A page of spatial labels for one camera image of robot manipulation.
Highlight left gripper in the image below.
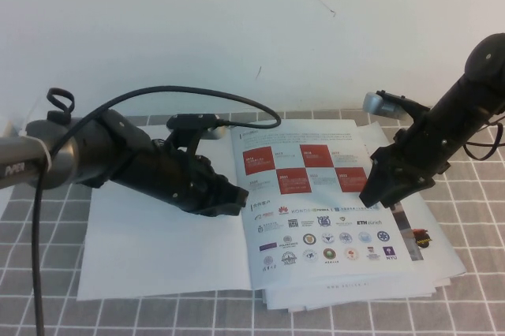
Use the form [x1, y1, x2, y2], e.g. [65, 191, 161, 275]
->
[105, 138, 250, 220]

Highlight right black camera cable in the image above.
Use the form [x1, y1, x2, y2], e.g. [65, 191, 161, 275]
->
[463, 109, 505, 162]

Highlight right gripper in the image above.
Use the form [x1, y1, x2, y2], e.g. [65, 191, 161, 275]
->
[360, 112, 451, 209]

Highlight short black cable loop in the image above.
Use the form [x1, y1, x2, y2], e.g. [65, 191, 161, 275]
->
[46, 88, 76, 121]

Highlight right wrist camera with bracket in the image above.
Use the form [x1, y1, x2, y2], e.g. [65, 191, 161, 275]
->
[362, 90, 431, 124]

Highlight left black camera cable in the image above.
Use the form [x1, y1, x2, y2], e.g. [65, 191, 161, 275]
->
[34, 84, 282, 336]

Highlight black camera cable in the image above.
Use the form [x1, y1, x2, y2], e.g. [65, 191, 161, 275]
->
[34, 84, 282, 336]
[463, 109, 505, 162]

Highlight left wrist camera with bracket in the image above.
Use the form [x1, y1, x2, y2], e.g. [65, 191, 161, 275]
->
[166, 114, 229, 155]

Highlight white book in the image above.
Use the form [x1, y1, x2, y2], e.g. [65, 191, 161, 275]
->
[77, 117, 417, 301]

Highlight white cable tie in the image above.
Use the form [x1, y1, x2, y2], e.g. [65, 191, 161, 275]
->
[19, 126, 54, 174]

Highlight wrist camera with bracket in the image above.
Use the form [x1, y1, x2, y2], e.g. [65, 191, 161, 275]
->
[362, 90, 431, 124]
[166, 114, 229, 155]

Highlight brochure with robot photo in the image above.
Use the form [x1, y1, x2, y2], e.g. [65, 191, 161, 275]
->
[264, 126, 437, 312]

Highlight grey checked tablecloth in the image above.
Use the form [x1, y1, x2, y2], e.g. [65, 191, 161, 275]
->
[0, 105, 505, 336]

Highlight white brochure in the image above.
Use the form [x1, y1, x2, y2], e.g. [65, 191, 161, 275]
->
[287, 277, 453, 314]
[357, 121, 469, 288]

